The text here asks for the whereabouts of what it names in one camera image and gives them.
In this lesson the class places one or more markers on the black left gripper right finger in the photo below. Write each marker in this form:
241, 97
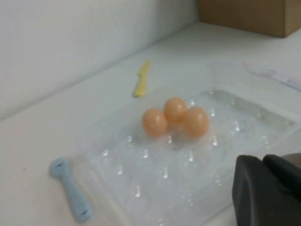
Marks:
284, 173

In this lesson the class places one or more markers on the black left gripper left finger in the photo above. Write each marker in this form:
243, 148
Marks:
254, 193

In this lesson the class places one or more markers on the clear plastic egg box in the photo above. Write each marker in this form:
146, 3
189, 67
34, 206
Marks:
178, 179

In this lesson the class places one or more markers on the brown egg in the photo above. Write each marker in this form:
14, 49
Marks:
154, 123
175, 109
196, 123

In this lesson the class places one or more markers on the brown cardboard box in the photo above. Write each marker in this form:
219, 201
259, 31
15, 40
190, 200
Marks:
247, 16

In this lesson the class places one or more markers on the yellow plastic knife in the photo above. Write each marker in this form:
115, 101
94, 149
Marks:
141, 82

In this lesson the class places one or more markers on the light blue plastic knife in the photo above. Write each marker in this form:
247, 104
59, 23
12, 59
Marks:
73, 190

